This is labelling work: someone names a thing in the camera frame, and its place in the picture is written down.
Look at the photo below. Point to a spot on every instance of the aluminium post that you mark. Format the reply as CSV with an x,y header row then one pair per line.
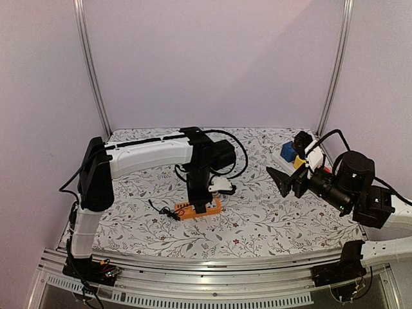
x,y
337,66
80,16

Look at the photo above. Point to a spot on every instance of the floral table mat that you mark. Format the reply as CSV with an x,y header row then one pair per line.
x,y
255,221

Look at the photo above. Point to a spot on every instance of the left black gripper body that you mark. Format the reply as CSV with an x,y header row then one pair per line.
x,y
194,185

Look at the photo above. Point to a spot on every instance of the left aluminium post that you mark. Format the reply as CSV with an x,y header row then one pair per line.
x,y
80,16

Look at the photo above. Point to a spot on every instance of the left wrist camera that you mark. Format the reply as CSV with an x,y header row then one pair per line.
x,y
219,184

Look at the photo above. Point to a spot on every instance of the right aluminium post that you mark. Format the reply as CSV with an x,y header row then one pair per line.
x,y
337,66

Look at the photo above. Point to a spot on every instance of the aluminium front rail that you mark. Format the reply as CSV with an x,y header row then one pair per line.
x,y
167,282

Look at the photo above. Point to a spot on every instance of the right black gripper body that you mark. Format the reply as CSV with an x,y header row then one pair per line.
x,y
299,181

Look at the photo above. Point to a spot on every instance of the blue cube socket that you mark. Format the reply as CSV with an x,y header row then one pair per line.
x,y
288,153

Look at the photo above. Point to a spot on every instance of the white power strip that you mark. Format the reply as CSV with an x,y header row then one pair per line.
x,y
288,167

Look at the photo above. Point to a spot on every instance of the black power adapter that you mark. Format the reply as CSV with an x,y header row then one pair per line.
x,y
200,206

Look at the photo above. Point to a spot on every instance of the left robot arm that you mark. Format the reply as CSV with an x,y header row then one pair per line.
x,y
202,159

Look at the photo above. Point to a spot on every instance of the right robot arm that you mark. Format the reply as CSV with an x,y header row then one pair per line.
x,y
351,187

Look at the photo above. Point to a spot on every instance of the yellow cube socket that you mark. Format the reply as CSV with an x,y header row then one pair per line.
x,y
298,162

